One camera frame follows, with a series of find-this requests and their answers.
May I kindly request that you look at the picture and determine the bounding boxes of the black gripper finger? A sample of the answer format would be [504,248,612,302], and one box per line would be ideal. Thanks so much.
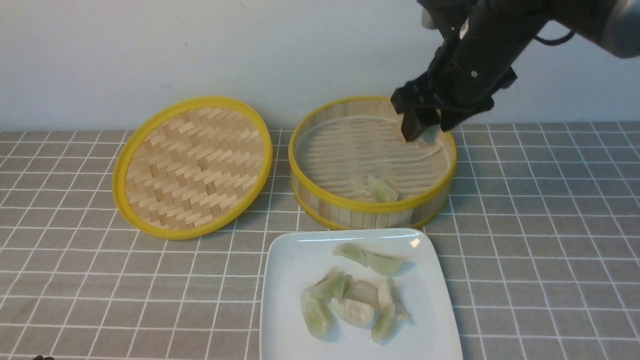
[401,111,441,142]

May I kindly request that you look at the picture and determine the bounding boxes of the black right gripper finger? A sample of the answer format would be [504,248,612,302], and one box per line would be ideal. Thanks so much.
[439,107,493,132]

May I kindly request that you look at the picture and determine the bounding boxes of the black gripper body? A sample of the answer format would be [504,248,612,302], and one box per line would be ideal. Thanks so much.
[391,0,549,114]

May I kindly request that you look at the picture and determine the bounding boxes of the white dumpling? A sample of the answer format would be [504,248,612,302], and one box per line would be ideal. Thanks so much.
[413,125,441,146]

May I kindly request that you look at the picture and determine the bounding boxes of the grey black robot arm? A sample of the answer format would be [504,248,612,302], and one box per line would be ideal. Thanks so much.
[391,0,640,142]

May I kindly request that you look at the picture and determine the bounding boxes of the green dumpling plate top left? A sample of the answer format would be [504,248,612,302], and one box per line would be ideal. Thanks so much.
[333,243,368,268]

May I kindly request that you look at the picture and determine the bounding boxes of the green dumpling plate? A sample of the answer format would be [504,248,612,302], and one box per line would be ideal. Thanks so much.
[333,243,368,268]
[305,267,354,300]
[300,291,334,339]
[371,303,397,344]
[364,250,407,276]

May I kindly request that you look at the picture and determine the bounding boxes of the green dumpling plate top right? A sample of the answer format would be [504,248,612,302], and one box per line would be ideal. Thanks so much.
[364,250,407,276]

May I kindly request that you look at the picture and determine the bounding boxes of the pale pink dumpling plate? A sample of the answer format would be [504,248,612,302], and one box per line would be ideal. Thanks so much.
[343,280,380,310]

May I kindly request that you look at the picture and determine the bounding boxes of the white square plate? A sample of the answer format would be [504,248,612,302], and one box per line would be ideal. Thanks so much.
[259,228,463,360]

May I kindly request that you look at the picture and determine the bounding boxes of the green dumpling plate middle left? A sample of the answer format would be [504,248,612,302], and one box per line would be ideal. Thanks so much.
[305,267,354,300]

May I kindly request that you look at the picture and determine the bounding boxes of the white dumpling plate centre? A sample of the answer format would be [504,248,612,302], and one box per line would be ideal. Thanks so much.
[329,298,376,328]

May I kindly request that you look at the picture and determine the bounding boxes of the green dumpling plate bottom right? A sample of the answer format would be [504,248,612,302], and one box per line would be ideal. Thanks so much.
[371,303,397,344]

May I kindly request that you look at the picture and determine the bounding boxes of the green dumpling plate bottom left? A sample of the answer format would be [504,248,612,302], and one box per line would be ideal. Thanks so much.
[300,291,334,339]

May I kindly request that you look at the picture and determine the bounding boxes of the green dumpling in steamer front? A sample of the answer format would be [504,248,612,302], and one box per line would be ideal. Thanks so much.
[366,174,399,203]

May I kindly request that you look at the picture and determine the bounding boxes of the bamboo steamer basket yellow rim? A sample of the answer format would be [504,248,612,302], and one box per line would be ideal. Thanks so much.
[288,96,458,230]

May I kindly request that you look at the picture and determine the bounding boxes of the bamboo steamer lid yellow rim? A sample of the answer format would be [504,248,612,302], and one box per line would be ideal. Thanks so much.
[112,96,274,240]

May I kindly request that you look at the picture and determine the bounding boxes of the black cable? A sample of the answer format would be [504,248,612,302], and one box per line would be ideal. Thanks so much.
[532,30,576,47]

